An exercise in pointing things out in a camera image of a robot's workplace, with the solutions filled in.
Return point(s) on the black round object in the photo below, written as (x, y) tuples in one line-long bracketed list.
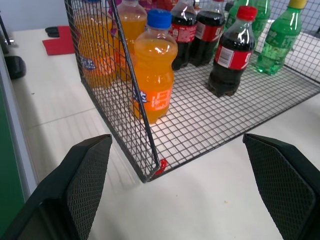
[(52, 31)]

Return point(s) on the orange soda bottle blue cap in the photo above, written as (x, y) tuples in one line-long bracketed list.
[(155, 67), (131, 27), (93, 47)]

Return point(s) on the red plastic clip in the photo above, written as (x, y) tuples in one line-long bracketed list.
[(162, 166)]

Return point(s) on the red cloth mat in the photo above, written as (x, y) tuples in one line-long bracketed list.
[(61, 41)]

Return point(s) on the green board with grey frame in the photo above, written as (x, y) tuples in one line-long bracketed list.
[(7, 155)]

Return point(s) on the cola bottle red cap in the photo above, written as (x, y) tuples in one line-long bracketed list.
[(231, 55), (182, 32), (208, 35)]

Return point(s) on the black rounded device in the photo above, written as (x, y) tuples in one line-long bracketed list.
[(15, 66)]

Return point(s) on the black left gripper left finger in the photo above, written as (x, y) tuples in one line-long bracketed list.
[(82, 180)]

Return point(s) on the green soda bottle yellow cap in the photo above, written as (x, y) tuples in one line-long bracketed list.
[(277, 45)]

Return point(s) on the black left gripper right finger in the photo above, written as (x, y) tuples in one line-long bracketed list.
[(282, 180)]

